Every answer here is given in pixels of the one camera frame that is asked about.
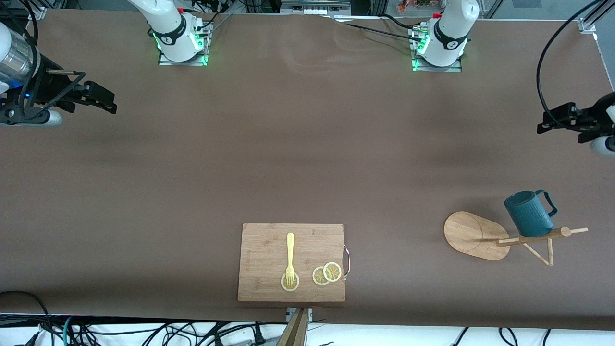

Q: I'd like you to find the dark teal ribbed mug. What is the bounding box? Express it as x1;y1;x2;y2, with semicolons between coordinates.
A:
504;189;558;238

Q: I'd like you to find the wooden mug rack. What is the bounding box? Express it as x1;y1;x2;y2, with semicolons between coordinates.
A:
443;211;589;267

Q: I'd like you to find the wooden cutting board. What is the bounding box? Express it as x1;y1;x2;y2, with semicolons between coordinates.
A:
237;223;346;303

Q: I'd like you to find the yellow plastic fork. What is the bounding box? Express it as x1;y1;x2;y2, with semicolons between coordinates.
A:
285;233;295;287

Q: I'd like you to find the grey power strip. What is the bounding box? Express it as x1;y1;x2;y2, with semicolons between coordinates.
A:
280;0;352;16

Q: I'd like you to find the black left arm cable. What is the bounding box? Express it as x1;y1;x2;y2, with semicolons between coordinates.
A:
536;0;607;119

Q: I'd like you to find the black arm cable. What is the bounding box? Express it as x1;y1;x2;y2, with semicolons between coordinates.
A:
14;0;40;56
536;0;607;119

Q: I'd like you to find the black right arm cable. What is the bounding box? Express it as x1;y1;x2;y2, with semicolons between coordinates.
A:
14;0;40;56

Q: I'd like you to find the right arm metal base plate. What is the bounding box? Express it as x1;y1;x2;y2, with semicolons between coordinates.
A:
158;19;210;66

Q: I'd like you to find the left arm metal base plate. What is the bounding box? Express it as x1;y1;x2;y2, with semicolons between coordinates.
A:
411;26;463;73

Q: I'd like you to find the black cable across table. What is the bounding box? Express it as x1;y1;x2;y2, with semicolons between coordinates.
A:
332;13;423;41

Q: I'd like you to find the black looped floor cable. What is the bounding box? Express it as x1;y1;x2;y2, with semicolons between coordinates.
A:
0;290;54;346

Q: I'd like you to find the teal floor cable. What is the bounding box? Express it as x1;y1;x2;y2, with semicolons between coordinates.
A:
62;316;78;346

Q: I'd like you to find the brown camera stand beam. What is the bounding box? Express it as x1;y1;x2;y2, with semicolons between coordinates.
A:
276;308;314;346

